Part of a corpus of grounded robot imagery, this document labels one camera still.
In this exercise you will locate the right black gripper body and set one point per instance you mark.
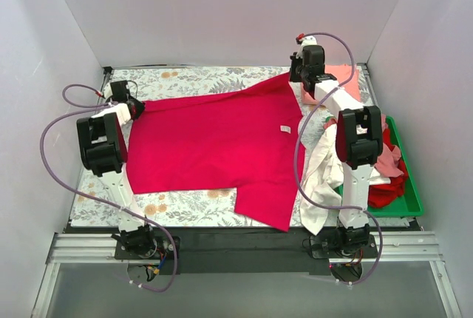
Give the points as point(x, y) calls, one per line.
point(295, 72)

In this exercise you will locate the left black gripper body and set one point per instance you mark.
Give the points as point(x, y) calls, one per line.
point(137, 108)

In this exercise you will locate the magenta red t shirt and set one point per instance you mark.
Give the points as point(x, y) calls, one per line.
point(245, 140)

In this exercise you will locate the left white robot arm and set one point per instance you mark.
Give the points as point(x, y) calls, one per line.
point(104, 153)

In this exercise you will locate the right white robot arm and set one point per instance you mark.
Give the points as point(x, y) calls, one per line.
point(358, 144)

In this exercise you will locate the folded salmon pink t shirt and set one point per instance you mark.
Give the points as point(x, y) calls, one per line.
point(341, 73)

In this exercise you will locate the floral patterned table mat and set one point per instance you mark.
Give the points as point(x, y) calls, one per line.
point(214, 207)

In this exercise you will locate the dusty pink t shirt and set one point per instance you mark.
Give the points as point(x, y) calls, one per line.
point(387, 165)

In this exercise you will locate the white t shirt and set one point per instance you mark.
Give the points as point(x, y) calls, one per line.
point(329, 182)

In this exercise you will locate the red t shirt in tray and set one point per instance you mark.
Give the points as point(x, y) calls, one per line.
point(381, 195)

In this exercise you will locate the green plastic tray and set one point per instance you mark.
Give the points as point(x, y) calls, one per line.
point(399, 198)

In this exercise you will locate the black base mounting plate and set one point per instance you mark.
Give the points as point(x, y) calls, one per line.
point(224, 250)

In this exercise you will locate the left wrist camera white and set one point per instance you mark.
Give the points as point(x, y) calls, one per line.
point(107, 92)

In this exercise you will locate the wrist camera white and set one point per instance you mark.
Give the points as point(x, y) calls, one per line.
point(107, 92)
point(305, 40)

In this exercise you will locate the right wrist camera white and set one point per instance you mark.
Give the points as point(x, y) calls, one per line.
point(305, 40)

